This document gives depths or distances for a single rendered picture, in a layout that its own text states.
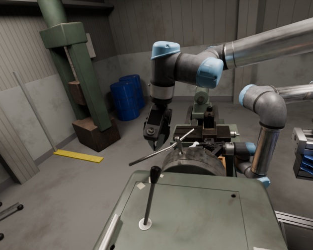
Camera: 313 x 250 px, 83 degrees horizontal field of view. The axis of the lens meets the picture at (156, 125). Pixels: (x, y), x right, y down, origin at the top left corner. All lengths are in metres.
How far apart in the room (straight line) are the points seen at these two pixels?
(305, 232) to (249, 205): 1.36
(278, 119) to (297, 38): 0.40
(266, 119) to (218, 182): 0.37
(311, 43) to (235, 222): 0.47
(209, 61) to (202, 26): 3.89
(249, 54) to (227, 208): 0.43
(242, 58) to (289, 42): 0.10
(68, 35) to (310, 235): 3.20
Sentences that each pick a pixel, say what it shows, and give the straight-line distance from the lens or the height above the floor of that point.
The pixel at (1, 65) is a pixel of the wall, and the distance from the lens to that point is 3.43.
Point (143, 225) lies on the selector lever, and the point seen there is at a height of 1.26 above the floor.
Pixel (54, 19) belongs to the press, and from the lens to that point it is 3.09.
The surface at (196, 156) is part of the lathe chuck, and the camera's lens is 0.79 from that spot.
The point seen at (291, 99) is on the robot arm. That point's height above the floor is 1.34.
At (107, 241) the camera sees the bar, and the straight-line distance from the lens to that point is 0.56.
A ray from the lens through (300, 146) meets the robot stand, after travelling 1.22.
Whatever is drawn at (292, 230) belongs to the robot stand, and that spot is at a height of 0.21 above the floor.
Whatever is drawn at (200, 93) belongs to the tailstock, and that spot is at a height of 1.12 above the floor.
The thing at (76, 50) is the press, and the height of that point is 1.65.
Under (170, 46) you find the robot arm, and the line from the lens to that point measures 0.49.
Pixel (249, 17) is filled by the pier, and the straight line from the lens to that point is 4.08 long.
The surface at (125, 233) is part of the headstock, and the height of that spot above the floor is 1.25.
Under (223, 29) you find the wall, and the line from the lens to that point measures 4.30.
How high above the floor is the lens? 1.73
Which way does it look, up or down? 28 degrees down
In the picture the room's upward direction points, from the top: 10 degrees counter-clockwise
